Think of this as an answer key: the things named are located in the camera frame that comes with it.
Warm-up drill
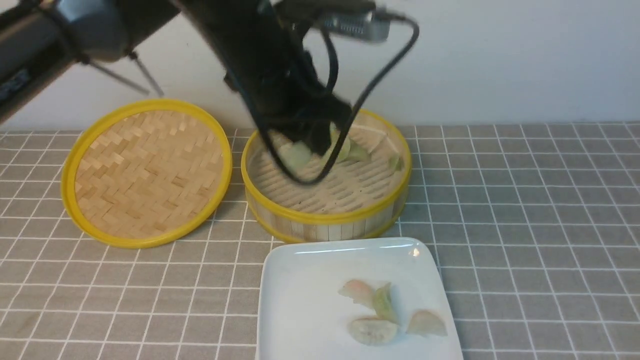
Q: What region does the bamboo steamer lid yellow rim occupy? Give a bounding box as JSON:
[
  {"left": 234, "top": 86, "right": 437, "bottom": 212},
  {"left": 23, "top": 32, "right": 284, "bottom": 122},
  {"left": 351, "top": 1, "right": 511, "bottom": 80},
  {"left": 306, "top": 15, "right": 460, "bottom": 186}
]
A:
[{"left": 61, "top": 98, "right": 233, "bottom": 249}]

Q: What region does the pale green dumpling centre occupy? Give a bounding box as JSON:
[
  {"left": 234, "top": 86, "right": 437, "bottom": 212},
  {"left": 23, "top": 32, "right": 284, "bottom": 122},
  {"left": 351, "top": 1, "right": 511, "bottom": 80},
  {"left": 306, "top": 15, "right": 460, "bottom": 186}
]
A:
[{"left": 323, "top": 122, "right": 351, "bottom": 164}]

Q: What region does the pink dumpling on plate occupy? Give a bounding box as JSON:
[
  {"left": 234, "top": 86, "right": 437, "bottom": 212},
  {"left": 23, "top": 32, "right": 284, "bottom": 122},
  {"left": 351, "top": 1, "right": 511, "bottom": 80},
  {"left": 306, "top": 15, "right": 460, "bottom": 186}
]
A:
[{"left": 338, "top": 279, "right": 375, "bottom": 310}]

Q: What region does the white square plate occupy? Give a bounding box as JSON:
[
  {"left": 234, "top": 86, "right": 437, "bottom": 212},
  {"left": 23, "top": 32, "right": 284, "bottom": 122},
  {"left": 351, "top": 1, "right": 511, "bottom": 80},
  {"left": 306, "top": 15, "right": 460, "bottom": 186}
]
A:
[{"left": 255, "top": 237, "right": 464, "bottom": 360}]

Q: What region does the green dumpling right of centre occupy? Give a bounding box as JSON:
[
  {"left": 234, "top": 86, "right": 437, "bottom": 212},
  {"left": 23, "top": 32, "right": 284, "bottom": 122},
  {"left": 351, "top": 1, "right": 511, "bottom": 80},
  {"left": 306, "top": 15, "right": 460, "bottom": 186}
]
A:
[{"left": 345, "top": 141, "right": 371, "bottom": 162}]

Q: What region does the white dumpling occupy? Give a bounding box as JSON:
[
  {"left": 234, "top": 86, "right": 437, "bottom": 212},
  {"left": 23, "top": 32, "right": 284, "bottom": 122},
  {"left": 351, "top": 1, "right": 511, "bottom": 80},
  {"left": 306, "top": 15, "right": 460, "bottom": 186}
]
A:
[
  {"left": 347, "top": 317, "right": 399, "bottom": 346},
  {"left": 278, "top": 141, "right": 313, "bottom": 173}
]

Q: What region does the green dumpling on plate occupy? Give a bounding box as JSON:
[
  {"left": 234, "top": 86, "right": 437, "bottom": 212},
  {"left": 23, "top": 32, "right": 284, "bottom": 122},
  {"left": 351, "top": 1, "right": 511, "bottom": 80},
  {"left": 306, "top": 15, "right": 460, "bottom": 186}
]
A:
[{"left": 372, "top": 282, "right": 400, "bottom": 325}]

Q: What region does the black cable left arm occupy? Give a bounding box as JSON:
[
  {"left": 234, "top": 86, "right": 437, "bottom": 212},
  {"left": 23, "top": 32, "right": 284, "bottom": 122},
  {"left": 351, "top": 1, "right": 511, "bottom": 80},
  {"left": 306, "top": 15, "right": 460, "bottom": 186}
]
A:
[{"left": 222, "top": 10, "right": 420, "bottom": 187}]

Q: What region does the small green dumpling right edge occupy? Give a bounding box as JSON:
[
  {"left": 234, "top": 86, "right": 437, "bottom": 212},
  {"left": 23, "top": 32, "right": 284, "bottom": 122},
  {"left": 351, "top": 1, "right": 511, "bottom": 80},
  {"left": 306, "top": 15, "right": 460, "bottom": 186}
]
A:
[{"left": 387, "top": 153, "right": 404, "bottom": 173}]

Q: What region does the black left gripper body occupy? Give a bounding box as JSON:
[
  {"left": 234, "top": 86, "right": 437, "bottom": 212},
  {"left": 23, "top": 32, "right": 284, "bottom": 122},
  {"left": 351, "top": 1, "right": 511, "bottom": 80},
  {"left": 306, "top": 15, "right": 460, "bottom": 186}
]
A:
[{"left": 185, "top": 0, "right": 352, "bottom": 156}]

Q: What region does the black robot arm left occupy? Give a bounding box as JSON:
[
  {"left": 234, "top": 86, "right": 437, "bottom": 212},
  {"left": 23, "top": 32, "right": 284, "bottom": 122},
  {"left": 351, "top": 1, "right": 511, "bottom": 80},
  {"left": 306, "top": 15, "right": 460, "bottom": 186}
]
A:
[{"left": 0, "top": 0, "right": 352, "bottom": 155}]

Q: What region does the bamboo steamer basket yellow rim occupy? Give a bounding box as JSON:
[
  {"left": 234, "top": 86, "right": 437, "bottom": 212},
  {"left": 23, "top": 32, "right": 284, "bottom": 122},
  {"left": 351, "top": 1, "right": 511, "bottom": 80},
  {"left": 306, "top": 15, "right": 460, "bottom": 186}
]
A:
[{"left": 240, "top": 110, "right": 412, "bottom": 243}]

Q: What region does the pinkish dumpling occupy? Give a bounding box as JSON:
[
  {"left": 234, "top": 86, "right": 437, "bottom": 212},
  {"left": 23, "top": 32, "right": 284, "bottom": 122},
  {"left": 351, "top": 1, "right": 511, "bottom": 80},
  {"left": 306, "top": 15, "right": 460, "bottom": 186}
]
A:
[{"left": 406, "top": 309, "right": 448, "bottom": 337}]

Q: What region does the silver wrist camera left gripper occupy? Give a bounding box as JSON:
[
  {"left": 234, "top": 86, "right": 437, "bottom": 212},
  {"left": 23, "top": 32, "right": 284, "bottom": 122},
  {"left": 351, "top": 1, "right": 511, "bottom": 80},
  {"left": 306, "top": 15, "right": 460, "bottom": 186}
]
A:
[{"left": 313, "top": 12, "right": 391, "bottom": 43}]

